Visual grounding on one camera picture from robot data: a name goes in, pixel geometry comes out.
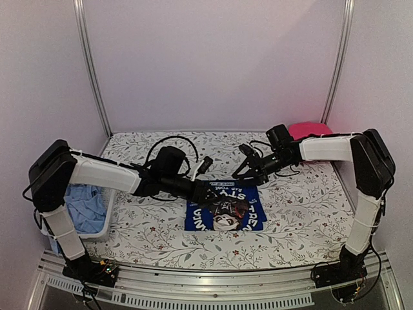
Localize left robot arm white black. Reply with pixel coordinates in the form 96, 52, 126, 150
27, 139, 214, 280

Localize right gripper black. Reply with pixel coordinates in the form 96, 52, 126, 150
233, 150, 293, 186

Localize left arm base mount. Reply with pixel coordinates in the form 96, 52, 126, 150
63, 257, 119, 288

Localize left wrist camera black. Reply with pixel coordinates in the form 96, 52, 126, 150
151, 146, 186, 178

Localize floral table mat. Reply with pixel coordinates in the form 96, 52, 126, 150
86, 132, 353, 270

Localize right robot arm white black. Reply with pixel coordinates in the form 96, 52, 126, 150
232, 125, 396, 282

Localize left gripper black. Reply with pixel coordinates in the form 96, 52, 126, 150
161, 173, 223, 205

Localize aluminium corner post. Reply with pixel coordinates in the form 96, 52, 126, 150
321, 0, 355, 125
73, 0, 113, 138

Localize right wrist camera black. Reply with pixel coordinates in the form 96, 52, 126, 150
266, 124, 294, 151

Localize light blue shirt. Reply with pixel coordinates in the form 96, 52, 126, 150
48, 184, 108, 256

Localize right aluminium corner post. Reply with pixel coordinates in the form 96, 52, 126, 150
321, 0, 355, 125

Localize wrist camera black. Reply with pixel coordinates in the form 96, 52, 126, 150
151, 146, 186, 178
266, 124, 294, 151

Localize white plastic laundry basket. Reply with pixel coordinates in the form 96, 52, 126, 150
40, 187, 116, 242

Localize left aluminium corner post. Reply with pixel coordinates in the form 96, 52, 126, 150
73, 0, 113, 138

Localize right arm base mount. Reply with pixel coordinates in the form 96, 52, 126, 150
310, 258, 367, 288

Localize aluminium front rail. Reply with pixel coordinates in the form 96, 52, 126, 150
28, 251, 407, 309

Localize folded pink garment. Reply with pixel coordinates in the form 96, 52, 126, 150
288, 122, 332, 140

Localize blue printed t-shirt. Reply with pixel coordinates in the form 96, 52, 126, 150
184, 180, 267, 231

